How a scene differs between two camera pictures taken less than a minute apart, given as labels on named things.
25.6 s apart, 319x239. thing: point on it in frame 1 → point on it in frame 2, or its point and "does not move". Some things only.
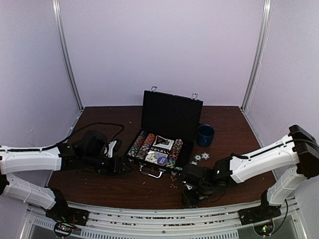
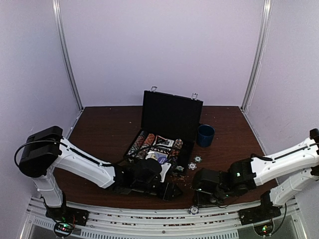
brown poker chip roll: x=150 y=138 does not move
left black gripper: x=116 y=168 → x=167 y=194
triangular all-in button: x=159 y=139 does not move
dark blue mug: x=206 y=133 does not move
